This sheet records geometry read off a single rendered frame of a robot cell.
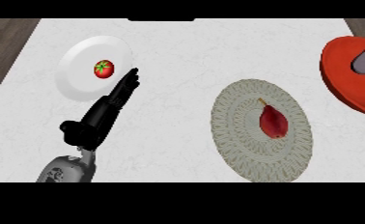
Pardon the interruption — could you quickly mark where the red bowl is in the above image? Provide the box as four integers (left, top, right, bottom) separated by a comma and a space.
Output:
319, 35, 365, 115

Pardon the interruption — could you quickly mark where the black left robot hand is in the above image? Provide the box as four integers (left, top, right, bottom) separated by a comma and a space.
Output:
59, 67, 141, 152

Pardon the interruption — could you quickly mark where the round woven beige placemat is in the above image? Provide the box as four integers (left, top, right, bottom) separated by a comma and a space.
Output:
209, 78, 314, 183

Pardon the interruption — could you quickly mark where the white round plate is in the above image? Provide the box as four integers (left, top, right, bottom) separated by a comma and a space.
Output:
53, 35, 134, 102

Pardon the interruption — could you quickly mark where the red tomato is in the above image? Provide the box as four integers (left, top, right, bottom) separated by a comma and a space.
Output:
93, 59, 115, 80

